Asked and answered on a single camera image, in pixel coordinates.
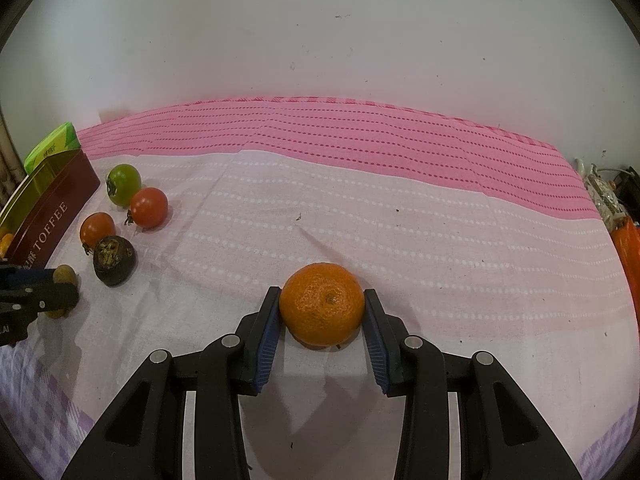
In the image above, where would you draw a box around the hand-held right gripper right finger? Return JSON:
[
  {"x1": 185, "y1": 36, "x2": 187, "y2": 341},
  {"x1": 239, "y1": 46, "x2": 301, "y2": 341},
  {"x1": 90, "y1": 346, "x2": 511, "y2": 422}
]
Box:
[{"x1": 363, "y1": 288, "x2": 583, "y2": 480}]

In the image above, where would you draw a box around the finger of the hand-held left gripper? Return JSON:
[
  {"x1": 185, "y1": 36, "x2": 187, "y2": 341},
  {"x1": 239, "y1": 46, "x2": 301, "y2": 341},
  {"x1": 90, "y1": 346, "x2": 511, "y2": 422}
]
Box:
[
  {"x1": 22, "y1": 283, "x2": 80, "y2": 315},
  {"x1": 0, "y1": 267, "x2": 56, "y2": 286}
]

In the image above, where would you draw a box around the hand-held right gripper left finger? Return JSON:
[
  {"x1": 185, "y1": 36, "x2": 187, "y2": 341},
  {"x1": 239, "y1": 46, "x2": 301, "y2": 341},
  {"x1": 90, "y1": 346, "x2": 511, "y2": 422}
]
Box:
[{"x1": 60, "y1": 286, "x2": 282, "y2": 480}]

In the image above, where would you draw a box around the maroon tin box gold inside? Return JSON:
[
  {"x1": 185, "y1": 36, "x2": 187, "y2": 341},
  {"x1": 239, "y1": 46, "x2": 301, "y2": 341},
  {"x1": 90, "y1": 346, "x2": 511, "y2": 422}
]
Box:
[{"x1": 0, "y1": 149, "x2": 102, "y2": 268}]

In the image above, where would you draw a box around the small red tomato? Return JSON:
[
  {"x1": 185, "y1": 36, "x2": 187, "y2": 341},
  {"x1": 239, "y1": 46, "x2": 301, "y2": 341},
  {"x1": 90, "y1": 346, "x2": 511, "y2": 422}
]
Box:
[{"x1": 125, "y1": 187, "x2": 169, "y2": 230}]

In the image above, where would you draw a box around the green tomato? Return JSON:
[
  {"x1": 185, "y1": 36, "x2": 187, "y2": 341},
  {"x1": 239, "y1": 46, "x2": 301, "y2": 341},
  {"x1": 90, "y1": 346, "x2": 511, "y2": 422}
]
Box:
[{"x1": 106, "y1": 163, "x2": 142, "y2": 207}]

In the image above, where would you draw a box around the dark brown round fruit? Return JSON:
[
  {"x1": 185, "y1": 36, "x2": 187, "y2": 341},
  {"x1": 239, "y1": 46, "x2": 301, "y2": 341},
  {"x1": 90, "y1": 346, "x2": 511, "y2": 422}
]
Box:
[{"x1": 93, "y1": 235, "x2": 137, "y2": 288}]

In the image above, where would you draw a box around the large red tomato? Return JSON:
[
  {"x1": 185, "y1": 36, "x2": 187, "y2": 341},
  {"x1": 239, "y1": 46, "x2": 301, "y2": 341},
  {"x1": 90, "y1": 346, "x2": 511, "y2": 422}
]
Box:
[{"x1": 79, "y1": 212, "x2": 117, "y2": 256}]

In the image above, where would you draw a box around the pink checked tablecloth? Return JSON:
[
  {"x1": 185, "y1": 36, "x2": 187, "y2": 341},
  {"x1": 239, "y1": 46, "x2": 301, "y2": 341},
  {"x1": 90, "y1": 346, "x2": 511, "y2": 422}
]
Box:
[{"x1": 0, "y1": 96, "x2": 640, "y2": 480}]

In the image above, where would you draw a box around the brown ribbed panel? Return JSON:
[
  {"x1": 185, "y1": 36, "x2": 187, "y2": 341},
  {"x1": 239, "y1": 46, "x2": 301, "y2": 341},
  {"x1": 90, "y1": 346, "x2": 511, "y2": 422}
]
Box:
[{"x1": 0, "y1": 105, "x2": 28, "y2": 196}]

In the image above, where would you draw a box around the green tissue box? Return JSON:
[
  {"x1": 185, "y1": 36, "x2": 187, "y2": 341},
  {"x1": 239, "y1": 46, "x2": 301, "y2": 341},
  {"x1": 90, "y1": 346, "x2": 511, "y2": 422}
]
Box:
[{"x1": 24, "y1": 122, "x2": 81, "y2": 173}]

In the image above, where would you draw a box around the orange plastic bag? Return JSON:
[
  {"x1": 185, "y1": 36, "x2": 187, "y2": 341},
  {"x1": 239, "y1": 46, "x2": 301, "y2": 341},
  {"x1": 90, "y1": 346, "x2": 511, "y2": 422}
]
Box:
[{"x1": 612, "y1": 215, "x2": 640, "y2": 321}]

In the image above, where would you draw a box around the black cluttered object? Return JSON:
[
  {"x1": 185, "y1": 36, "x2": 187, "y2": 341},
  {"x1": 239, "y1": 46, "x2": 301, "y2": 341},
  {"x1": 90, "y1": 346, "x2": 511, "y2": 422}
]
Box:
[{"x1": 619, "y1": 166, "x2": 640, "y2": 197}]

